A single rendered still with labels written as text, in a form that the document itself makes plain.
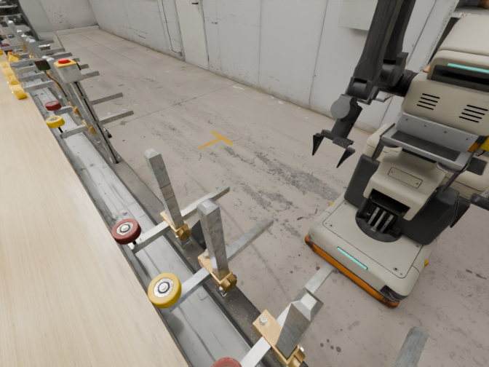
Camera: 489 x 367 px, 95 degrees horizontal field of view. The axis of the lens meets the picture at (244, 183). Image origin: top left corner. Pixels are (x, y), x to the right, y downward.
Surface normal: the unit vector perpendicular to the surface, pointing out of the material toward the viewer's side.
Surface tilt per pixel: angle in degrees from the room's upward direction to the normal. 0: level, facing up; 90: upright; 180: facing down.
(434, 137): 90
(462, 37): 42
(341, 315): 0
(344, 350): 0
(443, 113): 98
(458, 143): 90
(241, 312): 0
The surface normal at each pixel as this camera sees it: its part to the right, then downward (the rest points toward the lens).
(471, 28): -0.51, -0.21
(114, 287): -0.02, -0.72
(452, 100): -0.72, 0.58
